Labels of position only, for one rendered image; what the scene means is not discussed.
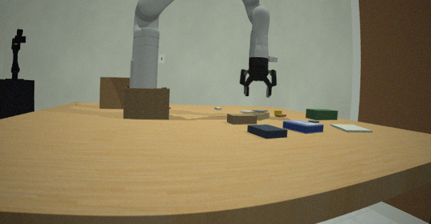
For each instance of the blue flat box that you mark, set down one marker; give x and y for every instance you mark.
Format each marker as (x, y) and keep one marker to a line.
(303, 126)

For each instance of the green rectangular box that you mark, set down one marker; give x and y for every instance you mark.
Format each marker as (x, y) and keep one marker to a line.
(321, 115)

